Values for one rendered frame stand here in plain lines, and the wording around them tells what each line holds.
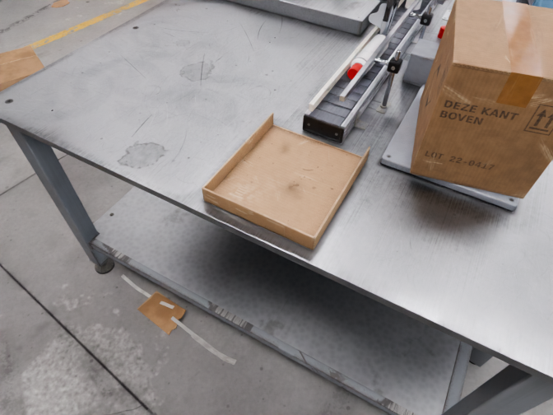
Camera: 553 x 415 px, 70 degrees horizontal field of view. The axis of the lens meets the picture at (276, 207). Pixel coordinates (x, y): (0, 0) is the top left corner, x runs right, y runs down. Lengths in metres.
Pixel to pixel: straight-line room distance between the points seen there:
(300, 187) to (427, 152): 0.28
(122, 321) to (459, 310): 1.28
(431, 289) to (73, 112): 0.96
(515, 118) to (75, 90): 1.08
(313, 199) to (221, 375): 0.88
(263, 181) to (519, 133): 0.51
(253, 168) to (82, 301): 1.10
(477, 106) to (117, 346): 1.41
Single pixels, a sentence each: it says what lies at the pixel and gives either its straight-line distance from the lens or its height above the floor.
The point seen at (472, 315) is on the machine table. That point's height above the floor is 0.83.
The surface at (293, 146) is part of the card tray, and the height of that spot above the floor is 0.83.
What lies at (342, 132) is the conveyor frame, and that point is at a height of 0.87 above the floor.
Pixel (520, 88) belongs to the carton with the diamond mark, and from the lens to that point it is 0.82.
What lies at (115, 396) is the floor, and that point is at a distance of 1.61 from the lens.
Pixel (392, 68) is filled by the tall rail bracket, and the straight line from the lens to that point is 1.07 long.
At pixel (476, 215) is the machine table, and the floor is 0.83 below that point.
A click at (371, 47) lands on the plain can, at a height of 0.93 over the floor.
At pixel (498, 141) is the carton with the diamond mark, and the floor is 0.98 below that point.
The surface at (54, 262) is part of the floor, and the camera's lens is 1.97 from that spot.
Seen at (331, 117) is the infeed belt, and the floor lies 0.88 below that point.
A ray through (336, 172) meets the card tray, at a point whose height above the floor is 0.83.
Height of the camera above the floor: 1.47
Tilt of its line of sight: 50 degrees down
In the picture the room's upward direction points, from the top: 2 degrees clockwise
